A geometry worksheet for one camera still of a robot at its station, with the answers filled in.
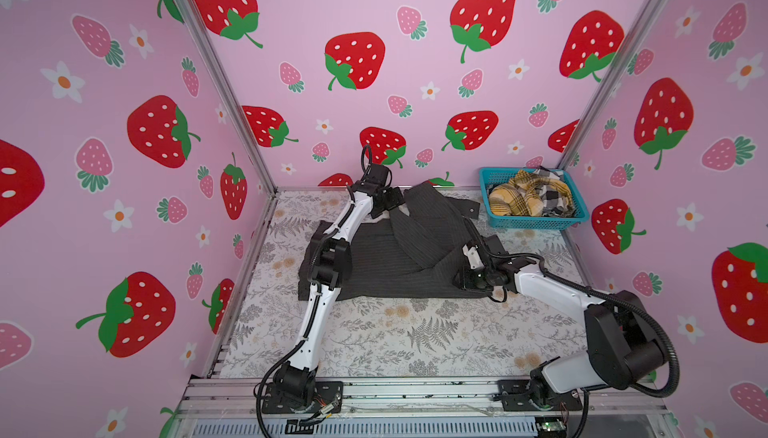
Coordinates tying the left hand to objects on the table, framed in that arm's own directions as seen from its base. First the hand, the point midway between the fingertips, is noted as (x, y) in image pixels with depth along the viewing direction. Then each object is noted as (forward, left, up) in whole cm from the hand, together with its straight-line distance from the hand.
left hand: (398, 202), depth 107 cm
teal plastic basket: (-7, -54, +2) cm, 55 cm away
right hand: (-30, -18, -3) cm, 35 cm away
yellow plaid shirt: (+2, -45, +2) cm, 45 cm away
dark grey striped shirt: (-18, -5, -7) cm, 20 cm away
